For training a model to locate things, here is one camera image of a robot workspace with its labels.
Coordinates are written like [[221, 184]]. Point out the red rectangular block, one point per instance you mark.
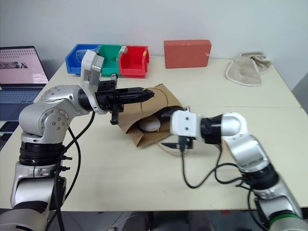
[[186, 54]]

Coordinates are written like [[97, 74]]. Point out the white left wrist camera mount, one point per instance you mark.
[[90, 65]]

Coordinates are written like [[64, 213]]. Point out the beige crumpled towel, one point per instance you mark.
[[245, 71]]

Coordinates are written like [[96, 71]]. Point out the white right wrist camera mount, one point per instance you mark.
[[185, 125]]

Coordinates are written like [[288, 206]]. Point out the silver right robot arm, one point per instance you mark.
[[247, 149]]

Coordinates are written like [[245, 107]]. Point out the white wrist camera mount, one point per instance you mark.
[[185, 125], [90, 65]]

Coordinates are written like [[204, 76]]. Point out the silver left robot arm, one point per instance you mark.
[[55, 113]]

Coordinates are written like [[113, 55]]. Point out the dark flat device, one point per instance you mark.
[[6, 131]]

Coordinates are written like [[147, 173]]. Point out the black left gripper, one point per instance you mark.
[[104, 97]]

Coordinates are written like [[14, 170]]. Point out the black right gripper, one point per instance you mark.
[[185, 143]]

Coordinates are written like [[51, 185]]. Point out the white plush toy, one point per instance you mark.
[[150, 125]]

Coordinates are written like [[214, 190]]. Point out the blue plastic storage bin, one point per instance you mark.
[[72, 63]]

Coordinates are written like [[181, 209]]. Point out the red plastic storage bin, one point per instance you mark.
[[132, 65]]

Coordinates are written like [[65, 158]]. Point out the brown paper bag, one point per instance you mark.
[[134, 120]]

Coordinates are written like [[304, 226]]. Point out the green plastic storage bin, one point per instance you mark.
[[109, 61]]

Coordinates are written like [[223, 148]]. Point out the open laptop computer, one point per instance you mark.
[[20, 77]]

